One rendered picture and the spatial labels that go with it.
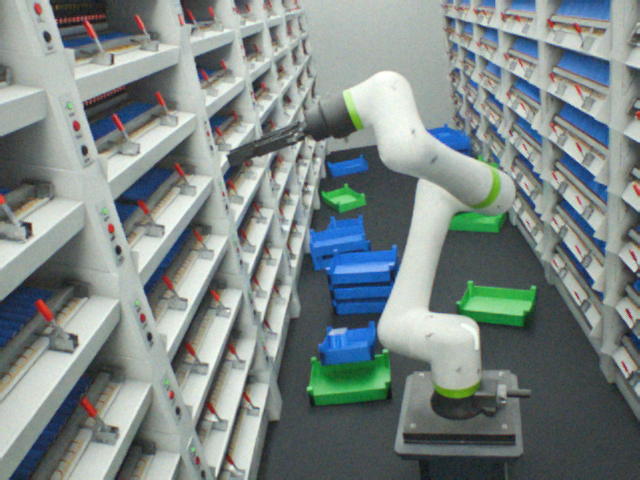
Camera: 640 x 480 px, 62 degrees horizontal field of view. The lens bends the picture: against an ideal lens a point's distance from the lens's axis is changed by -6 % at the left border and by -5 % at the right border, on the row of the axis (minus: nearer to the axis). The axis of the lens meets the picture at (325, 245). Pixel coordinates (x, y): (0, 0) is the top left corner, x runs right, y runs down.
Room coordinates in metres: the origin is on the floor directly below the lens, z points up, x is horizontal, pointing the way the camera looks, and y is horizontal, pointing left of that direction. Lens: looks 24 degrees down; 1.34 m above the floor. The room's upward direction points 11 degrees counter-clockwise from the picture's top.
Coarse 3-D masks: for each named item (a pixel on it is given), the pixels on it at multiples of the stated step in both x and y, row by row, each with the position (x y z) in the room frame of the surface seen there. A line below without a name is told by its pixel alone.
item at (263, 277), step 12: (276, 240) 2.27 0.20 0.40; (264, 252) 2.21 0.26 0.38; (276, 252) 2.23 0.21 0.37; (264, 264) 2.10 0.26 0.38; (276, 264) 2.12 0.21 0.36; (252, 276) 1.95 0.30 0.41; (264, 276) 2.01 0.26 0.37; (252, 288) 1.90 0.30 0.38; (264, 288) 1.91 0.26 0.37; (264, 300) 1.83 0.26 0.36; (264, 312) 1.75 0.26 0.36
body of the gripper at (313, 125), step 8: (304, 112) 1.22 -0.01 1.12; (312, 112) 1.21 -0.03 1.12; (312, 120) 1.20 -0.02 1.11; (320, 120) 1.19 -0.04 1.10; (296, 128) 1.21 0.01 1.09; (304, 128) 1.19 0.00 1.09; (312, 128) 1.19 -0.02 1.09; (320, 128) 1.19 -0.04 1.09; (304, 136) 1.19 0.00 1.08; (312, 136) 1.19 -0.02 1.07; (320, 136) 1.20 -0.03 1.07; (328, 136) 1.20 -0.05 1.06
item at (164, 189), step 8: (184, 168) 1.56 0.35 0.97; (176, 176) 1.48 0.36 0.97; (168, 184) 1.41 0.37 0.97; (176, 184) 1.46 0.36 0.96; (160, 192) 1.35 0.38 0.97; (168, 192) 1.41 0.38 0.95; (152, 200) 1.30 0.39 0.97; (160, 200) 1.34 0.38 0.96; (152, 208) 1.28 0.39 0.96; (160, 208) 1.29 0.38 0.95; (136, 216) 1.19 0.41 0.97; (144, 216) 1.23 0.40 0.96; (152, 216) 1.24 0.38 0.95; (128, 224) 1.15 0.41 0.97; (128, 232) 1.13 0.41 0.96
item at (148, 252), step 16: (160, 160) 1.59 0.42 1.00; (176, 160) 1.59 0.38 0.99; (192, 160) 1.58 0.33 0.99; (208, 160) 1.58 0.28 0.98; (208, 176) 1.58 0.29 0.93; (176, 192) 1.43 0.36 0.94; (208, 192) 1.54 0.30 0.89; (176, 208) 1.32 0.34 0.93; (192, 208) 1.37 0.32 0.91; (176, 224) 1.23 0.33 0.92; (128, 240) 1.12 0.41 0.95; (144, 240) 1.13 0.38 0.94; (160, 240) 1.13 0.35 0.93; (144, 256) 1.05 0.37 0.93; (160, 256) 1.12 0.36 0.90; (144, 272) 1.01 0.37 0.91
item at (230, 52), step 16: (192, 0) 2.29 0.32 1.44; (208, 0) 2.28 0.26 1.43; (224, 0) 2.27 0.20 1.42; (240, 32) 2.36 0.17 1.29; (224, 48) 2.28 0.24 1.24; (240, 96) 2.28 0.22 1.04; (256, 112) 2.34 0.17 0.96; (256, 128) 2.28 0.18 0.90; (256, 192) 2.28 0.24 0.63; (272, 224) 2.27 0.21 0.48; (288, 272) 2.27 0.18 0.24; (288, 304) 2.28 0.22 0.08
